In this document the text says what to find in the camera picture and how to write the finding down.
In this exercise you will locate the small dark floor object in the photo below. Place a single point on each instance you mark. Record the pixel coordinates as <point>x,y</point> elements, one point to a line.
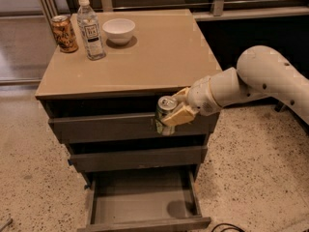
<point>279,107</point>

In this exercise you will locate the white ceramic bowl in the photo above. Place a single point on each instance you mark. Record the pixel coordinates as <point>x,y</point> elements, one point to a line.
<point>119,31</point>

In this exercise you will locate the metal tool on floor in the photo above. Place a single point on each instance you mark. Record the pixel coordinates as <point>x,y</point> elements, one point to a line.
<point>6,224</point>

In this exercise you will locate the grey middle drawer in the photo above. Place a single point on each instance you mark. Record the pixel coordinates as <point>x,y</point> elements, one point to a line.
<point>139,159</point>

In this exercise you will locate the clear plastic water bottle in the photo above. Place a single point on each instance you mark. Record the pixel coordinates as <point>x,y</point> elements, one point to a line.
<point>87,21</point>

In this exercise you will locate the grey drawer cabinet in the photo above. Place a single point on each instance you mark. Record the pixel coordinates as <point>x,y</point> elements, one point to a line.
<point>167,52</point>

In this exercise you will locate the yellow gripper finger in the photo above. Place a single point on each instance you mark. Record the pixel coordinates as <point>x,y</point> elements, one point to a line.
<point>181,96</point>
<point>184,114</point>

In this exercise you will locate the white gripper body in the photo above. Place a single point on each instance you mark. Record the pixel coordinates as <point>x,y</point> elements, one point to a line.
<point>200,96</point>

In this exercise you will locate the grey open bottom drawer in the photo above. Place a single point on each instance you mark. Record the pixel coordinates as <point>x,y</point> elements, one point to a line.
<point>144,200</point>

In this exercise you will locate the green soda can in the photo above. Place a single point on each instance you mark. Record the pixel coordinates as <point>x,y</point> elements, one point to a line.
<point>165,105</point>

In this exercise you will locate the gold brown drink can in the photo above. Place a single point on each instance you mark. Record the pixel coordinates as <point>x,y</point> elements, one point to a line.
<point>64,34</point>

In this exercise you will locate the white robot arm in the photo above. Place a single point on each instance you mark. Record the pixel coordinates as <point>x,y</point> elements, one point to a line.
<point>260,72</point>

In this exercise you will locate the grey top drawer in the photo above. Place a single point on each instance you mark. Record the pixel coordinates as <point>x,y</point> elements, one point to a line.
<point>101,128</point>

